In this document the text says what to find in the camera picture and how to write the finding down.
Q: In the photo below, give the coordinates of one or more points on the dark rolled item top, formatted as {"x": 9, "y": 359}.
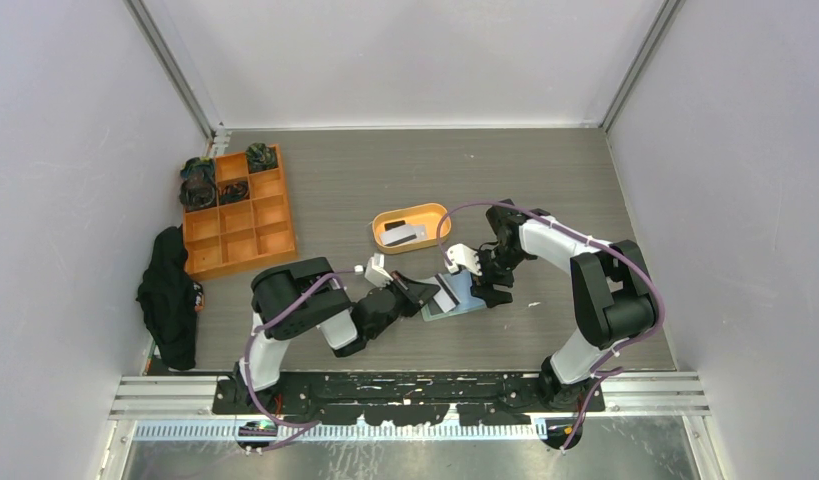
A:
{"x": 261, "y": 157}

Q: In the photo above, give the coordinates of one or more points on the orange compartment organizer box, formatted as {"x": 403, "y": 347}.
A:
{"x": 255, "y": 233}

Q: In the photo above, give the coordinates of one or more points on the aluminium frame rail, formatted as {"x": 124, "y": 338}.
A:
{"x": 155, "y": 21}
{"x": 655, "y": 34}

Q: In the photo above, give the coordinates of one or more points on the black cloth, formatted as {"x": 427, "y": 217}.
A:
{"x": 167, "y": 298}

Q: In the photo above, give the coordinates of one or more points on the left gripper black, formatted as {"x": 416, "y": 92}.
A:
{"x": 415, "y": 293}

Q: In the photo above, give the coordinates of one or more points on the aluminium frame rail right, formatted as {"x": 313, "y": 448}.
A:
{"x": 655, "y": 34}

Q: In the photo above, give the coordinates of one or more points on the green card holder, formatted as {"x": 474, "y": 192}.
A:
{"x": 461, "y": 283}

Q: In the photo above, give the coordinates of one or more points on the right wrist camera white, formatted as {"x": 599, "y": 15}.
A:
{"x": 461, "y": 257}

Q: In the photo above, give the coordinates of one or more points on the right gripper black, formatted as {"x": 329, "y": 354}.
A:
{"x": 482, "y": 285}

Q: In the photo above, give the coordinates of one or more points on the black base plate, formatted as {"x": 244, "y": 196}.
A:
{"x": 480, "y": 398}

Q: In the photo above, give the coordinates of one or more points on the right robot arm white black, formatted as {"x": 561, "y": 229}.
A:
{"x": 614, "y": 300}

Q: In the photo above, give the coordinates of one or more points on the white magnetic stripe card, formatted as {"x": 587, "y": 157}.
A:
{"x": 408, "y": 233}

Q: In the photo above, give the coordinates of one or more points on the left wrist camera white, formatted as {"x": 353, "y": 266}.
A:
{"x": 374, "y": 271}

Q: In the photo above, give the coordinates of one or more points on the orange oval tray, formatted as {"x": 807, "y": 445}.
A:
{"x": 431, "y": 215}

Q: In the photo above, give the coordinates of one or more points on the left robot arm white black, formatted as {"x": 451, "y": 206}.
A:
{"x": 292, "y": 299}

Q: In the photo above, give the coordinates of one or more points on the small black card in tray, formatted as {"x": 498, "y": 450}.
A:
{"x": 394, "y": 224}

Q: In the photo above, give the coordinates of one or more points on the aluminium frame rail left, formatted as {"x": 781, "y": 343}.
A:
{"x": 155, "y": 21}

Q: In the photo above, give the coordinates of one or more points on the white grey card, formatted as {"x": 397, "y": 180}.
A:
{"x": 446, "y": 299}

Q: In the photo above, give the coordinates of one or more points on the dark rolled item left upper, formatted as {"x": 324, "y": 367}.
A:
{"x": 200, "y": 168}

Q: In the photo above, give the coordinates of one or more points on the dark item middle compartment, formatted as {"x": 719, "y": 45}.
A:
{"x": 233, "y": 192}

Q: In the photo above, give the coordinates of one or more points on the dark rolled item left lower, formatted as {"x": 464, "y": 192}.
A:
{"x": 197, "y": 194}

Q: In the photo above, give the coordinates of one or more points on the white slotted cable duct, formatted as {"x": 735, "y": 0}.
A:
{"x": 261, "y": 430}

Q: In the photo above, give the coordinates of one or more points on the dark rolled item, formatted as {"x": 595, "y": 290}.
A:
{"x": 200, "y": 168}
{"x": 197, "y": 194}
{"x": 261, "y": 157}

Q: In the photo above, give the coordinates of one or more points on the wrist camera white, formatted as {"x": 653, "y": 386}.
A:
{"x": 461, "y": 257}
{"x": 374, "y": 271}

